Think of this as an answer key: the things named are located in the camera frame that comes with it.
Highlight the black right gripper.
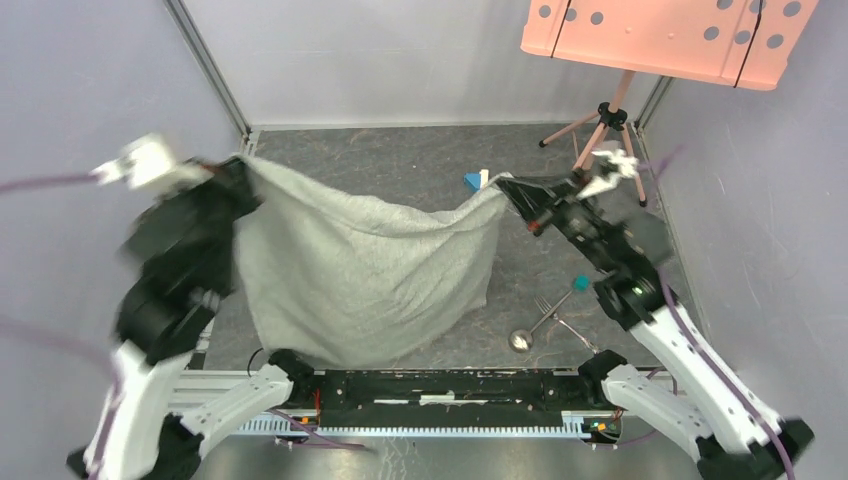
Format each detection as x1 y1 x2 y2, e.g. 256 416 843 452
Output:
496 164 617 272

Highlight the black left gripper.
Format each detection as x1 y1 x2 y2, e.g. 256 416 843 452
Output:
169 151 273 282

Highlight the grey cloth napkin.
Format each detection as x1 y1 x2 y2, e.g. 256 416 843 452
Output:
236 157 507 367

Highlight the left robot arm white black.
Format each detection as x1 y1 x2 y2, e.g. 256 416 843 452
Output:
66 156 314 479

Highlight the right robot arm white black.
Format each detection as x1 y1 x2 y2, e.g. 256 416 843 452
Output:
494 175 814 479

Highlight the blue and white block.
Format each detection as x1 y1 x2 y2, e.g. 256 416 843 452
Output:
463 169 490 194

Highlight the teal cube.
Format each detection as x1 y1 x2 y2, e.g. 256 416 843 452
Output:
573 275 591 292

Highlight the silver fork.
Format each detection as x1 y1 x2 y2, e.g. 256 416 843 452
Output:
534 295 600 354

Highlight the silver spoon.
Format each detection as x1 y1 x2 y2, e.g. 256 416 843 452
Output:
508 290 574 353

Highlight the pink music stand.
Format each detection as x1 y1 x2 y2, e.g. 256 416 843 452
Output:
521 0 818 169

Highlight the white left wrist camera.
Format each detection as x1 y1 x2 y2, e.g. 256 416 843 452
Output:
90 133 212 194

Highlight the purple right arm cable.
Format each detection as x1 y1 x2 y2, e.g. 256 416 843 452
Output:
582 145 796 480

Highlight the white slotted cable duct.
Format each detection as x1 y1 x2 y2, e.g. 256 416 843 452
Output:
235 413 591 440

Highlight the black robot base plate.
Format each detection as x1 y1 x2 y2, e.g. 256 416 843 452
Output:
281 369 615 428

